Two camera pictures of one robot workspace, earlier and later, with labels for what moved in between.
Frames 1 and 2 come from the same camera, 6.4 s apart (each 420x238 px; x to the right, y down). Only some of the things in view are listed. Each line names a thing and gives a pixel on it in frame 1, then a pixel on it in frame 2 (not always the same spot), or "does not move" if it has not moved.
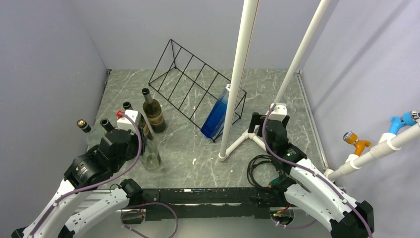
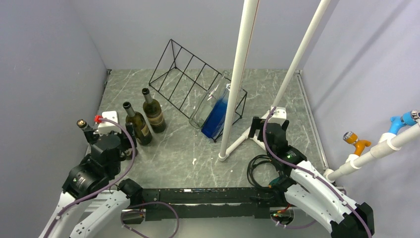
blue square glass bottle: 214,126 does not move
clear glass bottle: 151,159 -> 200,113
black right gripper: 257,119 does not move
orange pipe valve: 351,138 does not move
